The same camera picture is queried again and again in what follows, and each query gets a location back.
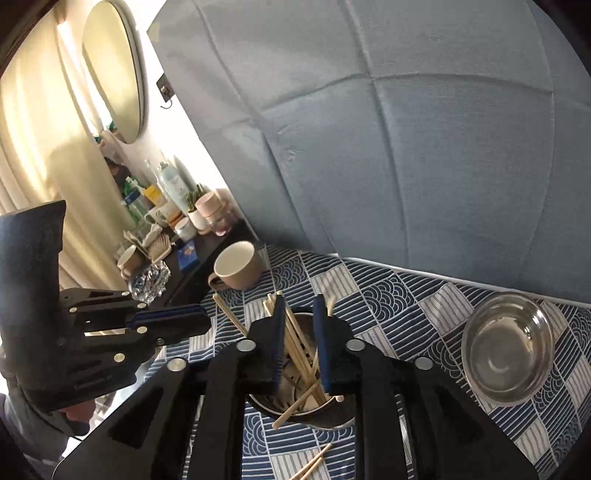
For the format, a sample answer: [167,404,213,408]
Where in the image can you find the white mug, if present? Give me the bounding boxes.
[145,208,181,228]

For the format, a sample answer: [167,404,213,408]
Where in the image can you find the pink cup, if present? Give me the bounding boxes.
[195,191,222,232]

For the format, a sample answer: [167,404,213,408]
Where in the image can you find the brown paper cup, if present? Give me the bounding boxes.
[117,244,146,278]

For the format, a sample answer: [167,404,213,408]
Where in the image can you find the white jar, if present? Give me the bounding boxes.
[174,217,197,243]

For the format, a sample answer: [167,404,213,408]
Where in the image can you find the small blue box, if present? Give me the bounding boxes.
[178,244,199,273]

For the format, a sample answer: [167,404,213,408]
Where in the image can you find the person's left forearm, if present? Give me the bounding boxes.
[0,390,95,467]

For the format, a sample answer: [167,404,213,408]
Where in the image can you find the stainless steel bowl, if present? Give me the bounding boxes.
[462,292,555,407]

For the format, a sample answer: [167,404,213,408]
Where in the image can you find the group of wooden chopsticks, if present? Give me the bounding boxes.
[213,290,337,480]

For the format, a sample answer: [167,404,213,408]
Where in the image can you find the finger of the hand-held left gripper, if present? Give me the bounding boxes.
[60,287,209,331]
[82,318,213,371]

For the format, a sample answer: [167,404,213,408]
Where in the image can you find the black utensil holder cup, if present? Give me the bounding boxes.
[245,311,358,430]

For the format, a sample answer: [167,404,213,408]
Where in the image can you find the green bottle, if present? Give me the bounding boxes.
[122,178,148,222]

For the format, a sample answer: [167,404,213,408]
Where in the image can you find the cream curtain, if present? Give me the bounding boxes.
[0,9,134,287]

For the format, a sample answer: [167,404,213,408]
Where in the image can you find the oval wall mirror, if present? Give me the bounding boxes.
[82,0,146,145]

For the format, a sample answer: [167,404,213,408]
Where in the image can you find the pink glass tumbler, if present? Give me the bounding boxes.
[210,210,236,237]

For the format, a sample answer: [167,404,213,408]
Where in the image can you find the crystal glass ashtray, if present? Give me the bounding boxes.
[129,261,171,305]

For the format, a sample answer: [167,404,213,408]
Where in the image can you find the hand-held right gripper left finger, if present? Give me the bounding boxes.
[53,298,287,480]

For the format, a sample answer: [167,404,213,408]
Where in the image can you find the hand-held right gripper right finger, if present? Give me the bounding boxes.
[313,293,539,480]

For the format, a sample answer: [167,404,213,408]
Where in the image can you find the blue white patterned tablecloth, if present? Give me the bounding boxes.
[152,242,591,480]

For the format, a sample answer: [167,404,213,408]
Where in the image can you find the small plant white pot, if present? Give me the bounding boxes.
[185,185,208,232]

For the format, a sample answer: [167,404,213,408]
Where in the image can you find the black side table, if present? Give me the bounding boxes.
[152,217,259,308]

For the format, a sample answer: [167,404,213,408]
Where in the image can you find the dark wall socket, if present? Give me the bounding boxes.
[156,74,175,109]

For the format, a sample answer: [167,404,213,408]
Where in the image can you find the pale blue spray bottle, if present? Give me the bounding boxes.
[157,161,190,213]

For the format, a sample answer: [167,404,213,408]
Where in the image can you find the beige ceramic mug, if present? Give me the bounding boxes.
[207,240,271,291]

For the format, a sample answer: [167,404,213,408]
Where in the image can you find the cotton swab box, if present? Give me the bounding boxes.
[148,233,174,259]

